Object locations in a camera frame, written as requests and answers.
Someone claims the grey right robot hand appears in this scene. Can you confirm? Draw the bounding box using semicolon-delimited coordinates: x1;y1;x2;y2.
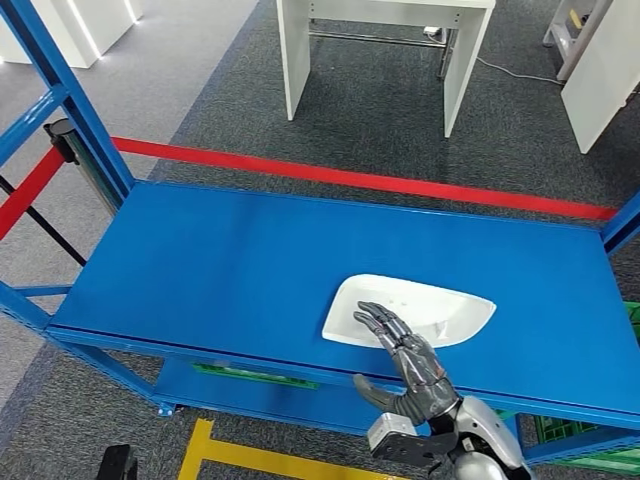
352;301;462;427

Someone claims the white curved plastic part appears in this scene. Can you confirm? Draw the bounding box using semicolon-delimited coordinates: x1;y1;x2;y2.
321;273;497;350

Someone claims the blue metal shelf rack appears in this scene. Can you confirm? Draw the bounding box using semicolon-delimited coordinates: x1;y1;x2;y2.
0;0;640;465

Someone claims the long red barrier belt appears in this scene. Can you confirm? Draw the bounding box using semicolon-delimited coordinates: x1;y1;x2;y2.
112;135;618;222

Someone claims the white desk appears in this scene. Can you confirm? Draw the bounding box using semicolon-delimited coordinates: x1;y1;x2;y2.
275;0;497;139

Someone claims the white desk side panel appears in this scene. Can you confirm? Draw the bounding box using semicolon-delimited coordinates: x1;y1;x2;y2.
561;0;640;155

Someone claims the white step stool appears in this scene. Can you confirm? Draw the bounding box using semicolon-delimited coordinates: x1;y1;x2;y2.
542;0;614;82

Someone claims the short red barrier belt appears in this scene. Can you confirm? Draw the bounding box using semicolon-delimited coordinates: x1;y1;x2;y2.
0;146;66;242

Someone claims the white lit plinth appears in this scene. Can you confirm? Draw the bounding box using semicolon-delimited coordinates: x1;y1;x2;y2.
0;0;143;69

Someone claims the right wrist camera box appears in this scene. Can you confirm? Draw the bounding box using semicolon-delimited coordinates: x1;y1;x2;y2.
367;411;458;472

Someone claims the white power cable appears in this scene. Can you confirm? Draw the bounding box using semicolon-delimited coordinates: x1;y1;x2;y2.
475;56;566;87

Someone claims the chrome stanchion post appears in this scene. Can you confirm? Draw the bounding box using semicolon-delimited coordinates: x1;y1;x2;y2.
43;117;125;215

